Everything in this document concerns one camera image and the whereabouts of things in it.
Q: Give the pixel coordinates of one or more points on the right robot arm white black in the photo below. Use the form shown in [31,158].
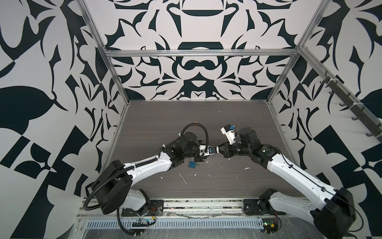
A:
[330,210]

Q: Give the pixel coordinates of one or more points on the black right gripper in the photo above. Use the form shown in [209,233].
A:
[227,151]

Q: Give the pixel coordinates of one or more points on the blue padlock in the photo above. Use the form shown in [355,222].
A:
[192,164]

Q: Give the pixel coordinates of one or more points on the black coat hook rail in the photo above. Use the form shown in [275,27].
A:
[350,102]

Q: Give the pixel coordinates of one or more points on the left circuit board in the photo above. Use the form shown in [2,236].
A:
[144,223]

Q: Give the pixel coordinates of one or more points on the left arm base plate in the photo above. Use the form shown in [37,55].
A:
[152,208]

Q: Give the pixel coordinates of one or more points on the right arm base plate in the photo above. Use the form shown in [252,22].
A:
[253,207]

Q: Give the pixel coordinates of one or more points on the circuit board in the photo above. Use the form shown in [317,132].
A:
[271,225]
[144,223]

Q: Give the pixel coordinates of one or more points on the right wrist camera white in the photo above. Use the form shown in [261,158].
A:
[230,132]

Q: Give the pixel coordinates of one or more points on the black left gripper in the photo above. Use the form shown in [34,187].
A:
[199,159]

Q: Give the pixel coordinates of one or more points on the right circuit board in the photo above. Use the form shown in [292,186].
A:
[271,225]

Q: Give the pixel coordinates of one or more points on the white slotted cable duct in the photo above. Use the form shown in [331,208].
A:
[186,223]

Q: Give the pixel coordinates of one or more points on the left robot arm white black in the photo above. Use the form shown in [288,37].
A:
[112,189]

